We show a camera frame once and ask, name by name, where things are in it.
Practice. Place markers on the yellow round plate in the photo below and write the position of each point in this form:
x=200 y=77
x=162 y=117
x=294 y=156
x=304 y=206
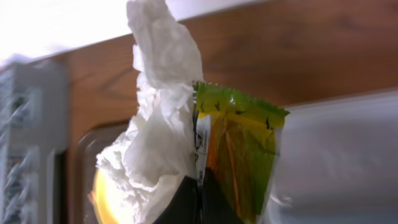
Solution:
x=107 y=200

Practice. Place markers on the green orange snack wrapper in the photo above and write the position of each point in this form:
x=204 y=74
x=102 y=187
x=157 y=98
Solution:
x=238 y=137

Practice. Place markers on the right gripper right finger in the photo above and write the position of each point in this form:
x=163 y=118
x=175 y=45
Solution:
x=215 y=208

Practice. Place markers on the clear plastic bin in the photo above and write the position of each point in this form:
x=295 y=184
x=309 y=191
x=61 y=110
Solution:
x=338 y=163

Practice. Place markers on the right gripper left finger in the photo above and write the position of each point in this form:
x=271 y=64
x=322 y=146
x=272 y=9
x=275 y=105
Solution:
x=183 y=207

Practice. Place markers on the grey plastic dish rack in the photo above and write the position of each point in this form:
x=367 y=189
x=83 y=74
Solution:
x=34 y=131

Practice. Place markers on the white tissue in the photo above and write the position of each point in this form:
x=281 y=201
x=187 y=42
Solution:
x=150 y=159

